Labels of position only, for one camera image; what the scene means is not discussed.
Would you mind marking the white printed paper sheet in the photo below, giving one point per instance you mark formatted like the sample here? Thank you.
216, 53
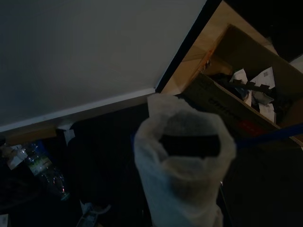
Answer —
264, 78

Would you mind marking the brown cardboard box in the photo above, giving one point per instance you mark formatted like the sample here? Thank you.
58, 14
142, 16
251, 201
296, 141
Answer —
255, 49

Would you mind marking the black notched bar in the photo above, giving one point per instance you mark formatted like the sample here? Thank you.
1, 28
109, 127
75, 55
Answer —
251, 86

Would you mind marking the clear plastic bottle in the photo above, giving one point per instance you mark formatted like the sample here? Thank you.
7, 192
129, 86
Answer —
40, 165

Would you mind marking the white square card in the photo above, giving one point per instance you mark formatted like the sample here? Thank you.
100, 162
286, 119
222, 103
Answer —
16, 162

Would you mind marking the black door frame post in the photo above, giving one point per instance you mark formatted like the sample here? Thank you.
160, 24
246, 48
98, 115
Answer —
185, 47

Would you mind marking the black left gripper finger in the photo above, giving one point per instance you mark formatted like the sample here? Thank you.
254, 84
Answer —
189, 146

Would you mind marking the white baseboard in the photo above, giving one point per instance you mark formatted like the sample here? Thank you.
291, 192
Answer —
94, 107

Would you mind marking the black floor mat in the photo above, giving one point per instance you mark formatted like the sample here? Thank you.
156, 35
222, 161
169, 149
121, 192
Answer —
106, 165

